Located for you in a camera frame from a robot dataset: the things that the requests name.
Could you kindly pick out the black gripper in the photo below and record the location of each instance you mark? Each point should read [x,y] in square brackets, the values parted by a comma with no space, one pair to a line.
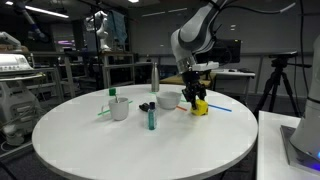
[192,83]

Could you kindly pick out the yellow cube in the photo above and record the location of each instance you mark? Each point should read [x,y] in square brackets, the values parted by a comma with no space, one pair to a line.
[201,107]

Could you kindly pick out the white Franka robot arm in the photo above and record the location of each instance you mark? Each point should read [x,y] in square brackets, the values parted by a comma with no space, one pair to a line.
[195,30]

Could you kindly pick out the white bowl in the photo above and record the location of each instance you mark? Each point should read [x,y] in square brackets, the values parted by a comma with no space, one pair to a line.
[168,100]

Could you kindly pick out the green straw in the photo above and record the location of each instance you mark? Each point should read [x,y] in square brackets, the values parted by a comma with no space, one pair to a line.
[183,100]

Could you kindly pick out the wooden table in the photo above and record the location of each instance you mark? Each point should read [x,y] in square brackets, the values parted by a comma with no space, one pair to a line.
[171,80]

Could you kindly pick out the white office desk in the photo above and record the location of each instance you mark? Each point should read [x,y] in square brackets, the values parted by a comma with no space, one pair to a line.
[235,74]

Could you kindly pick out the stainless steel bottle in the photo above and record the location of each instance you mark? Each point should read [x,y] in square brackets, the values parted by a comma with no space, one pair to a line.
[155,78]

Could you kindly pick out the blue liquid bottle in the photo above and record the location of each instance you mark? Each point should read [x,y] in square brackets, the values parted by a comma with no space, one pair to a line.
[152,118]

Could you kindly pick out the small black object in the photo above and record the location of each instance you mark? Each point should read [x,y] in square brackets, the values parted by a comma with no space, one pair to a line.
[144,107]

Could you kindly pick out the black computer monitor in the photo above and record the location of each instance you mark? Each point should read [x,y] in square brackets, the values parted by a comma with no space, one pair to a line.
[230,51]

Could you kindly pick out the white mug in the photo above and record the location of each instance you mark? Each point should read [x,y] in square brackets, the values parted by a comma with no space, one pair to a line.
[119,109]

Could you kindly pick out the thin grey stirrer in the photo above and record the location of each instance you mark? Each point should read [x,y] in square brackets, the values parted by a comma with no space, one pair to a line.
[116,98]

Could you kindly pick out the green block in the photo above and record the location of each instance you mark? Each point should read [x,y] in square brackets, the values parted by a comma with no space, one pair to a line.
[112,91]

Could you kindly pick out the grey metal shelf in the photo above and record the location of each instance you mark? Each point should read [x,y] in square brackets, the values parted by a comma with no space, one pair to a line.
[106,66]

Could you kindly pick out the blue hanging cloth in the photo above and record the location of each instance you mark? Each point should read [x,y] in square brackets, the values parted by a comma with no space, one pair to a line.
[118,26]

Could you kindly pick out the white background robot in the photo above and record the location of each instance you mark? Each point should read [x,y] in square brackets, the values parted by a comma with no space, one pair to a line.
[103,31]

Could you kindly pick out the grey metal workbench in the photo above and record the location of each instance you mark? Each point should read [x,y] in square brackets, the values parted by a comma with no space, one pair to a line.
[69,76]

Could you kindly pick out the ceiling strip light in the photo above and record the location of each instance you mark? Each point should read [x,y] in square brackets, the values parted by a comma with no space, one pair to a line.
[46,11]

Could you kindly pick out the grey overhead boom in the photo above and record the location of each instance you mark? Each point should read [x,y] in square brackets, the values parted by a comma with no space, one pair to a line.
[33,28]

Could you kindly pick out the white lab machine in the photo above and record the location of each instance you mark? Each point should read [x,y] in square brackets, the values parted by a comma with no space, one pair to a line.
[16,100]

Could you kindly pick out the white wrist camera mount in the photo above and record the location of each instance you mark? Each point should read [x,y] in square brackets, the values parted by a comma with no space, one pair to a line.
[205,66]

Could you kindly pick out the black camera tripod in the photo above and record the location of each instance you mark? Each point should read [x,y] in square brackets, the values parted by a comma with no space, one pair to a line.
[276,83]

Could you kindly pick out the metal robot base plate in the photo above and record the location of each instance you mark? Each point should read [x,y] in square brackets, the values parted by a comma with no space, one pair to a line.
[291,150]

